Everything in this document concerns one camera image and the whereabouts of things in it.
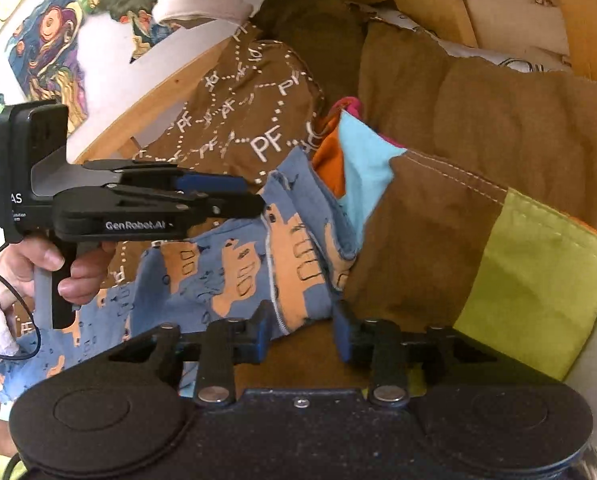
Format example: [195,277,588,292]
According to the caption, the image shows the blue pants with orange print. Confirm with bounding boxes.
[0,147,360,407]

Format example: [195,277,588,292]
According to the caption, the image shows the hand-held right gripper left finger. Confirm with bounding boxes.
[107,300,276,407]

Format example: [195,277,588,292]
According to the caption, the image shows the black cable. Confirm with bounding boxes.
[0,239,42,361]

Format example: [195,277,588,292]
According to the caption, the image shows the dark brown cloth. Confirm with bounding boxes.
[251,0,368,107]

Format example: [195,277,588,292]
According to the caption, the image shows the blue swirl wall poster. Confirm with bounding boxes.
[11,0,90,133]

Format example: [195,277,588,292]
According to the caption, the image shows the brown patchwork blanket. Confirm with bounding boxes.
[0,20,597,466]

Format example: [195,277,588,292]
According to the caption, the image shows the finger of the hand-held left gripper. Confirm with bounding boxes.
[57,186,268,222]
[82,158,249,197]

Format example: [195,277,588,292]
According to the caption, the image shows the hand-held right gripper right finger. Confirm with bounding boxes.
[332,300,497,409]

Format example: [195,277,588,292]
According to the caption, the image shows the white printed pillow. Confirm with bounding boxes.
[373,5,579,75]

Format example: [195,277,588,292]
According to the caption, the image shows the wooden bed frame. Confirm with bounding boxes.
[73,0,597,163]

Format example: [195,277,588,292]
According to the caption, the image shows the person's left hand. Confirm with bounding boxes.
[0,238,118,307]

